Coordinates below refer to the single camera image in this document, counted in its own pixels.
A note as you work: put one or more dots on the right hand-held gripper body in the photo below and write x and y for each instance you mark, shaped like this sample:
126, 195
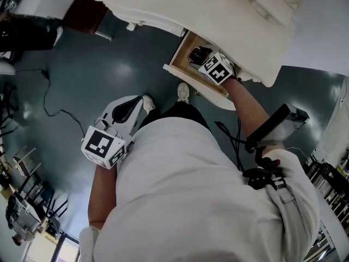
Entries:
216, 70

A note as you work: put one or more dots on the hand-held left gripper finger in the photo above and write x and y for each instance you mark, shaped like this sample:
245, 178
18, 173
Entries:
135, 117
120, 101

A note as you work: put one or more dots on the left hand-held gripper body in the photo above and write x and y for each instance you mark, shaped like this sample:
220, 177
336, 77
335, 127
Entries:
102, 143

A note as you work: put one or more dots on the small black gold-trimmed box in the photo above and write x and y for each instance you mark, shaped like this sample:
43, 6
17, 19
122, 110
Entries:
197, 54

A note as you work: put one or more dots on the white wooden drawer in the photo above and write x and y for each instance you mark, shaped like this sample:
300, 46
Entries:
182, 54

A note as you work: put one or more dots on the person's right forearm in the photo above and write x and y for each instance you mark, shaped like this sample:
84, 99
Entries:
246, 108

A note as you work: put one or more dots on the person's left forearm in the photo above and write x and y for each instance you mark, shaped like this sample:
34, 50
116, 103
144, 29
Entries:
102, 198

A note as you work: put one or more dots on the white ornate table top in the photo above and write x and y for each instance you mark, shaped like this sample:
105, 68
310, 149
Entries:
207, 7

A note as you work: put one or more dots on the person's left white shoe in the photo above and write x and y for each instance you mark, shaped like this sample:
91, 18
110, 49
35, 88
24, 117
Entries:
148, 103

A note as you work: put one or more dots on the person's white shoe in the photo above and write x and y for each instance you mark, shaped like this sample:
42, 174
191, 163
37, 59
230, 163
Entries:
148, 103
183, 91

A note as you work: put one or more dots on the person's right white shoe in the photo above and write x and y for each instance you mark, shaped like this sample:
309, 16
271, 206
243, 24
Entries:
183, 91

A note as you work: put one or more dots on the person's black trousers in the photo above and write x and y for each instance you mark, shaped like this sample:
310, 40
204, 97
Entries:
180, 113

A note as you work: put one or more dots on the person's white shirt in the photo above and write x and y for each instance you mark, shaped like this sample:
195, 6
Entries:
191, 195

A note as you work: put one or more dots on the brown wooden cabinet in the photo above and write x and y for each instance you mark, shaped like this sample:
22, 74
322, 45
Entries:
83, 12

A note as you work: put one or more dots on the black tripod stand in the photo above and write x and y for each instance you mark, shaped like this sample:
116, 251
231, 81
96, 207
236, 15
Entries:
8, 105

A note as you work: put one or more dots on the black metal frame chairs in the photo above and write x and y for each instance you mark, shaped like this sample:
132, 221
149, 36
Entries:
32, 179

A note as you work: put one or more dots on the black box on chest mount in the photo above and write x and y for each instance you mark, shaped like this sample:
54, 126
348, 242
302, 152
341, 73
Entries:
278, 127

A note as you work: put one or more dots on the black chest mount bracket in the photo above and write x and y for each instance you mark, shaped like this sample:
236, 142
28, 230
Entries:
263, 173

